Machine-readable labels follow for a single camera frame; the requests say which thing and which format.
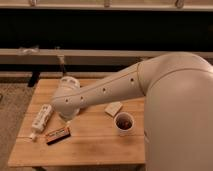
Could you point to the beige sponge block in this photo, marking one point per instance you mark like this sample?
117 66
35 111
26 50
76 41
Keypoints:
113 108

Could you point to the white cup with brown contents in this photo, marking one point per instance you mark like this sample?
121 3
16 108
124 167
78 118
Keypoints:
124 123

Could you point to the white tube with cap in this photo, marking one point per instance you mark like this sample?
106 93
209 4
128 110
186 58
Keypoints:
40 121

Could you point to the grey metal rail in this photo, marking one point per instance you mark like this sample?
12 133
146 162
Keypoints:
74 57

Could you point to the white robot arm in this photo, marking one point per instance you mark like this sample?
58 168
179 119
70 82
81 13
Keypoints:
178 110

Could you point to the wooden table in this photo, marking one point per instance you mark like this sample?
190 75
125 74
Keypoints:
94 139

